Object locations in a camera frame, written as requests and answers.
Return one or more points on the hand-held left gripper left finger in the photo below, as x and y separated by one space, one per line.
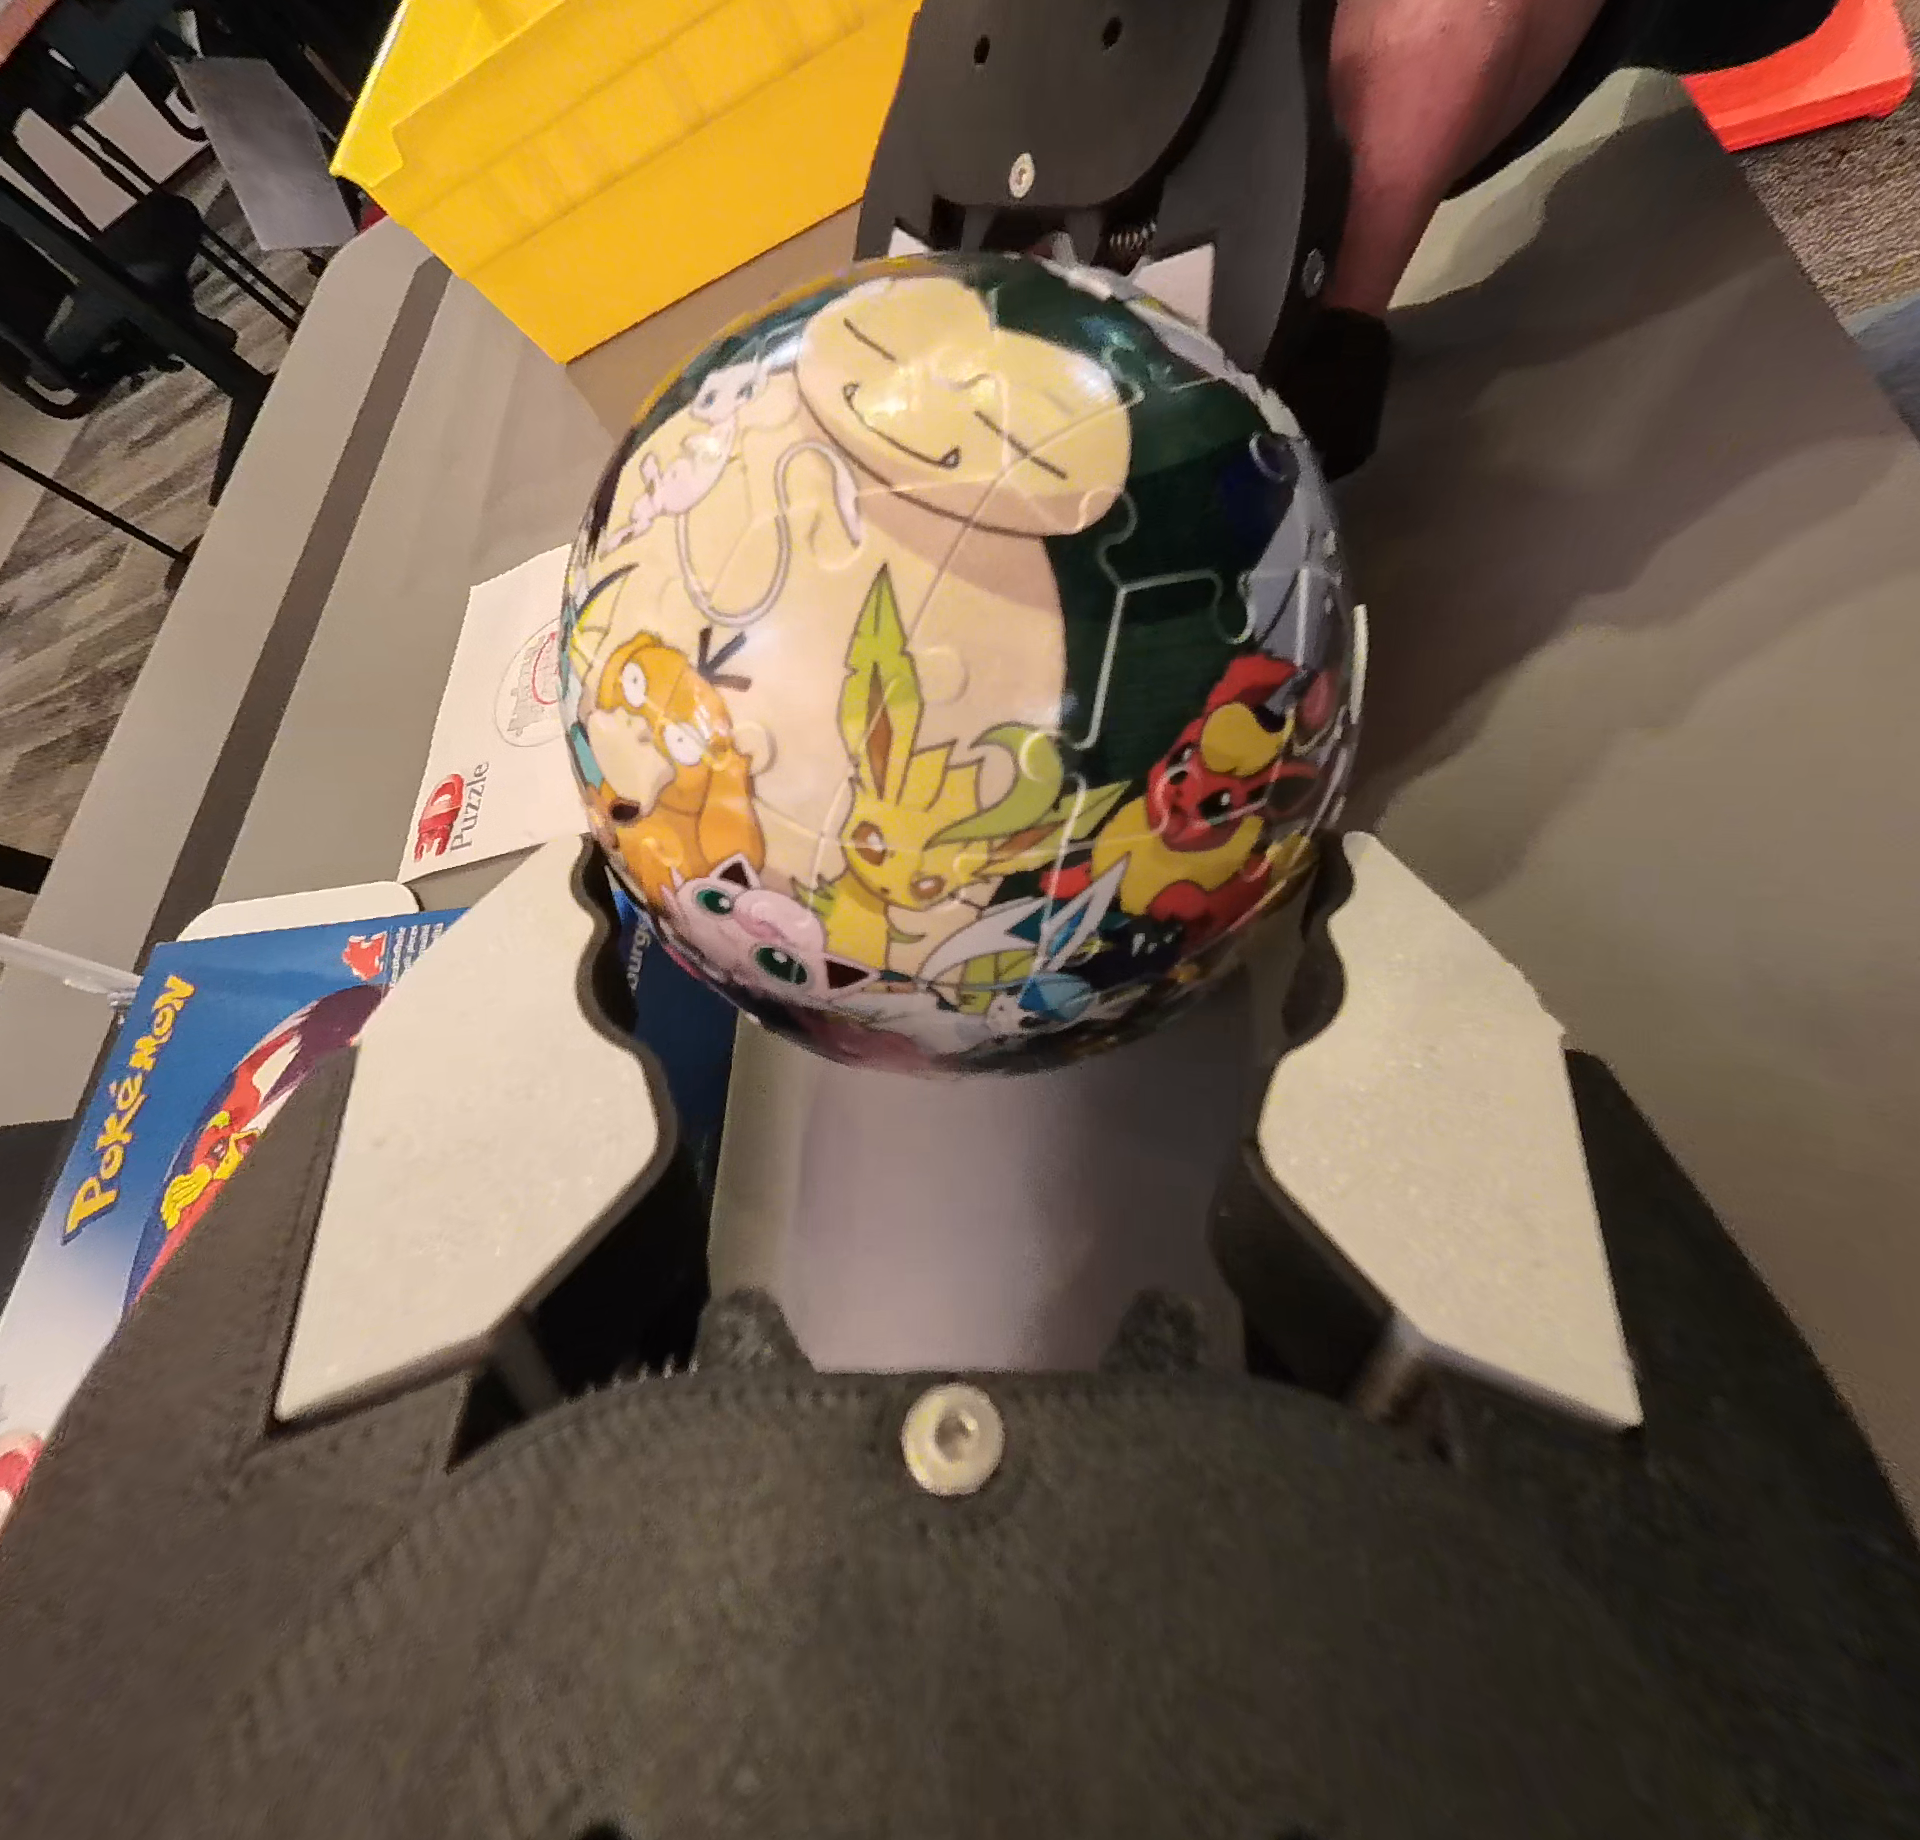
450 1196

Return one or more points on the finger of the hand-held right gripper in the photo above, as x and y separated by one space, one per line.
919 247
1178 278

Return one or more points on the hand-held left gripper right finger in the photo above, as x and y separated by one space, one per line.
1455 1196

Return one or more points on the large yellow plastic bin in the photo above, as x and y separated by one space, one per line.
600 115

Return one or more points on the colourful puzzle ball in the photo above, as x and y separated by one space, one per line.
930 596

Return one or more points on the blue puzzle box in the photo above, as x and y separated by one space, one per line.
137 1105

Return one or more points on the person's right hand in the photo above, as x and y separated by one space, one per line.
1440 56

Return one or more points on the white instruction sheet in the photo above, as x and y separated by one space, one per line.
495 700

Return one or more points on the white hanging paper sheet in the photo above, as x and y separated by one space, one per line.
264 143

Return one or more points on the orange plastic object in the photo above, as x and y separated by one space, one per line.
1830 70

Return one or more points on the black office chair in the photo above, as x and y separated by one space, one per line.
105 280

